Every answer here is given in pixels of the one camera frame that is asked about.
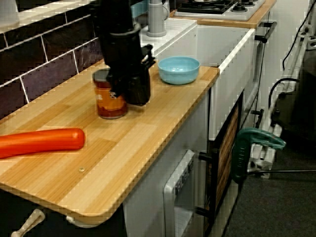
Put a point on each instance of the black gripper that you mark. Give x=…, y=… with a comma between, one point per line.
x=126, y=54

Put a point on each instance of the brown beans can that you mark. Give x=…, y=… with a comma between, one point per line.
x=106, y=106

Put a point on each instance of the orange toy sausage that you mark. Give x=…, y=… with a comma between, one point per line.
x=49, y=143

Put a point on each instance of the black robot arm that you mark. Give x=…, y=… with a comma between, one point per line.
x=116, y=14

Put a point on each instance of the light blue bowl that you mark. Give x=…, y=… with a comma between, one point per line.
x=177, y=76

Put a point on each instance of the grey toy faucet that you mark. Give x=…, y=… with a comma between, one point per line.
x=155, y=22

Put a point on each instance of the dark tiled backsplash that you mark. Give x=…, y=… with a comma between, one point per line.
x=49, y=64

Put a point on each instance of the teal plastic bin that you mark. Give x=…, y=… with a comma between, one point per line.
x=139, y=6

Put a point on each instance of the brass countertop screw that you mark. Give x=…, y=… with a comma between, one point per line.
x=81, y=169

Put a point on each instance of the white toy kitchen cabinet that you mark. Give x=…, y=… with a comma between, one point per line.
x=222, y=44

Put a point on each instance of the black burner grate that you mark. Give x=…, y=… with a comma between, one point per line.
x=197, y=8

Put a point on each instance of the cream shelf ledge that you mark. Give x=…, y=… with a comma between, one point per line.
x=49, y=13

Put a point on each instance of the grey toy dishwasher door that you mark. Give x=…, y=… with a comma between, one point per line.
x=170, y=197

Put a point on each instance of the wooden slat door panel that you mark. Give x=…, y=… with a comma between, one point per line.
x=227, y=153

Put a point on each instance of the white toy stove hob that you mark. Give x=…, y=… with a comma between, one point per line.
x=222, y=16

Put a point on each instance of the grey stove knob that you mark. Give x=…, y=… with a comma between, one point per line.
x=249, y=3
x=239, y=8

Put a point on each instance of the plain white container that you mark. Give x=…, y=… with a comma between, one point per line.
x=8, y=12

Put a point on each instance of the white hook lever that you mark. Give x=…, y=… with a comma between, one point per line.
x=29, y=222

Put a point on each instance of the white bracket under countertop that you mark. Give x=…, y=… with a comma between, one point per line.
x=84, y=223

